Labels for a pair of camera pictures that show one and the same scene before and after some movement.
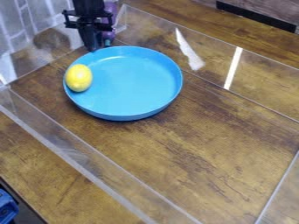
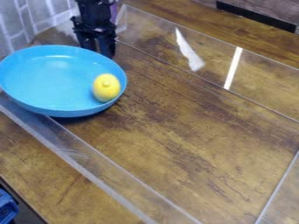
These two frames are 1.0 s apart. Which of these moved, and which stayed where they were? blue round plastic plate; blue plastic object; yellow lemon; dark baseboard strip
Moved: yellow lemon; blue round plastic plate
Stayed: blue plastic object; dark baseboard strip
